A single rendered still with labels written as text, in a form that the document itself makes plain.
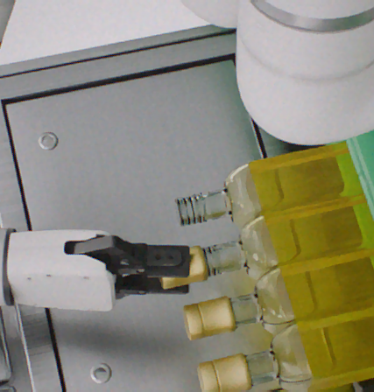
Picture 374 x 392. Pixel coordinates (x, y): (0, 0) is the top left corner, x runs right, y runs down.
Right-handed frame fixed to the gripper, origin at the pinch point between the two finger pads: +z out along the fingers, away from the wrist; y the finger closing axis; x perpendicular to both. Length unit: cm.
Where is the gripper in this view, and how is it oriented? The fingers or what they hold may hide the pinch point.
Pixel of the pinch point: (168, 269)
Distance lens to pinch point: 113.7
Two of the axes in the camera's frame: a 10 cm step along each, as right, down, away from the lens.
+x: 0.1, -9.0, 4.4
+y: 0.2, -4.4, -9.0
